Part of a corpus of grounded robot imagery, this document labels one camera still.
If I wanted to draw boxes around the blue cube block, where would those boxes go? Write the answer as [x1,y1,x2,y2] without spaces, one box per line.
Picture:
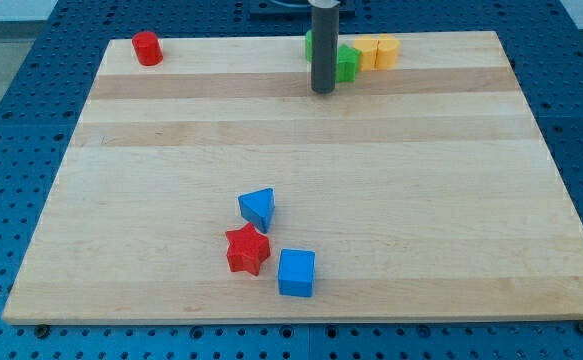
[278,249,315,298]

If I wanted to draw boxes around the yellow block right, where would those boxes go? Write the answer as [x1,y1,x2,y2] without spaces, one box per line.
[375,34,401,70]

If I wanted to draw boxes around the red star block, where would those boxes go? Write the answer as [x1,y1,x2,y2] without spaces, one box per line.
[225,223,271,276]

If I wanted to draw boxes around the yellow block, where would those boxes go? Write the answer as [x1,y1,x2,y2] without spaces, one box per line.
[375,34,401,70]
[353,36,378,71]

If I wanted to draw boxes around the yellow block left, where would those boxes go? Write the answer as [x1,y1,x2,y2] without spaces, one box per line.
[353,36,378,71]

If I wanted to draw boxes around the green block behind rod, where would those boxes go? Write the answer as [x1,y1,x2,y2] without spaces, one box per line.
[304,30,312,63]

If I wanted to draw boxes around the blue triangle block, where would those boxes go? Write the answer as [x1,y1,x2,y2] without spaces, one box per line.
[238,188,275,234]

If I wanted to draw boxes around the light wooden board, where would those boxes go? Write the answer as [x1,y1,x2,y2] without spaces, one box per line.
[2,31,583,325]

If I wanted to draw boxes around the green star block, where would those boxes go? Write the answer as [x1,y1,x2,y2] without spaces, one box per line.
[336,45,361,83]

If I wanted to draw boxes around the red cylinder block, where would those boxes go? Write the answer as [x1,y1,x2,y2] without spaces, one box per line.
[132,31,163,66]

